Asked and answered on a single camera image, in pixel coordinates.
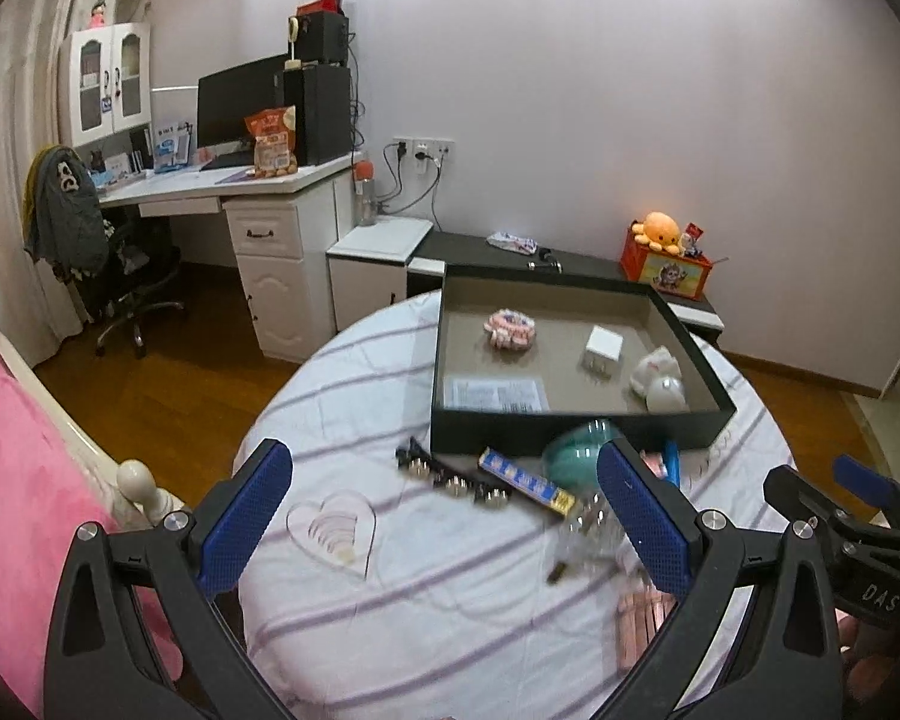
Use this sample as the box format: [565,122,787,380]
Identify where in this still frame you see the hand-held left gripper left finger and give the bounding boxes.
[43,437,323,720]

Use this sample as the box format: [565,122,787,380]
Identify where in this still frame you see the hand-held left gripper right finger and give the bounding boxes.
[592,441,845,720]

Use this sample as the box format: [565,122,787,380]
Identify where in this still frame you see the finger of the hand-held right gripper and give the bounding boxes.
[763,465,893,541]
[832,454,900,533]

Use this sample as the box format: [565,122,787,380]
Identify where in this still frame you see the clear container with teal contents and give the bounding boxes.
[541,421,622,500]

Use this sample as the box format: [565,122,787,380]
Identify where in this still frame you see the white and pink block figure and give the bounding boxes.
[630,347,683,398]

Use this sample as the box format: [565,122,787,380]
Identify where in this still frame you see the black shallow cardboard box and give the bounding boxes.
[429,264,737,458]

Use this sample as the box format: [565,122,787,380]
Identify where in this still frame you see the person's right hand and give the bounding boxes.
[840,611,900,702]

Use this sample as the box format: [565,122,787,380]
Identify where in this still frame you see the pink ribbed box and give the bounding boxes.
[615,583,677,672]

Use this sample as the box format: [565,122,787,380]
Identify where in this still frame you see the long blue and yellow box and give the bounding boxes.
[478,447,577,518]

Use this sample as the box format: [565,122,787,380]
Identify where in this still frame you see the white cube charger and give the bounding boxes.
[583,325,625,377]

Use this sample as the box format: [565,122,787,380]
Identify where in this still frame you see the printed paper leaflet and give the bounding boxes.
[450,376,550,415]

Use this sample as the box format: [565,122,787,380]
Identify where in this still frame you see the striped white tablecloth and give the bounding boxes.
[232,289,796,720]

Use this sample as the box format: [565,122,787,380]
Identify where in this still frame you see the pink blanket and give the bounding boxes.
[0,319,182,720]

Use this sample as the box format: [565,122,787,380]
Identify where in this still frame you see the pink white small packet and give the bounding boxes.
[483,308,535,352]

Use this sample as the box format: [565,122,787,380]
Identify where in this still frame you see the white desk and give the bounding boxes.
[94,161,361,362]

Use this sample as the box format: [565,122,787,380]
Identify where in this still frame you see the orange printed crate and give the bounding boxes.
[619,225,713,302]

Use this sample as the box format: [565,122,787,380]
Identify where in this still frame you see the black office chair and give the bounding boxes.
[60,206,188,357]

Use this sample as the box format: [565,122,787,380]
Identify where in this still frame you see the low black-topped cabinet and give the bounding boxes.
[409,231,725,350]

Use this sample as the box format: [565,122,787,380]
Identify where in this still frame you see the orange octopus plush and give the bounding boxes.
[631,211,682,252]

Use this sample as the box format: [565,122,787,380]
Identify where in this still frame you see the white side cabinet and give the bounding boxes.
[326,216,434,335]

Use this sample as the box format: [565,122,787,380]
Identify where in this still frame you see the crumpled plastic bag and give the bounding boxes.
[486,231,541,256]

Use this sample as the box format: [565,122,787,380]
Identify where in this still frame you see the bottle with orange cap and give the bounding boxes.
[352,152,377,226]

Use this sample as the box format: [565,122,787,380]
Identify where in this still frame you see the grey jacket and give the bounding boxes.
[22,144,110,275]

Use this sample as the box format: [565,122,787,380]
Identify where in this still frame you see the orange snack bag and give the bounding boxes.
[244,106,299,179]

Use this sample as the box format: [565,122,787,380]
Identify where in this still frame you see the blue and white boxes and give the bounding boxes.
[152,122,194,173]

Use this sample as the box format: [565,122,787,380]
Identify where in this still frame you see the large black speaker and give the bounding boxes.
[283,64,353,166]

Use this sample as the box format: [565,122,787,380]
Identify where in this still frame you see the black computer monitor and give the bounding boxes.
[196,54,290,151]

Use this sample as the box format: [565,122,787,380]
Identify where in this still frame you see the pale curtain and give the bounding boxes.
[0,0,100,331]

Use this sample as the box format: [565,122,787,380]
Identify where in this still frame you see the white hutch cabinet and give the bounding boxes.
[58,21,152,147]

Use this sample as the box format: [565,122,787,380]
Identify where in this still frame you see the small black speaker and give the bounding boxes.
[294,11,350,65]

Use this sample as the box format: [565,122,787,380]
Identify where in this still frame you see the white bed frame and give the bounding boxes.
[0,315,190,535]

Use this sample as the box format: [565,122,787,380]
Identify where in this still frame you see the black power cables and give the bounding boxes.
[349,45,445,233]

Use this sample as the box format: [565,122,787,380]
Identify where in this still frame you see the white wall socket strip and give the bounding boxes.
[391,136,455,175]

